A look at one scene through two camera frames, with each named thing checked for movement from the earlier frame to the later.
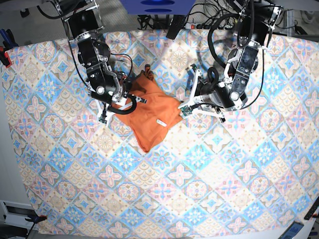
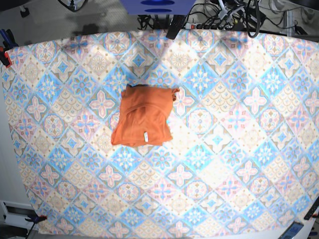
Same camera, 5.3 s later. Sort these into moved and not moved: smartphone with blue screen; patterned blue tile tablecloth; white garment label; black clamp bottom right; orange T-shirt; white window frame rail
Moved: orange T-shirt; white garment label
Not moved: patterned blue tile tablecloth; black clamp bottom right; white window frame rail; smartphone with blue screen
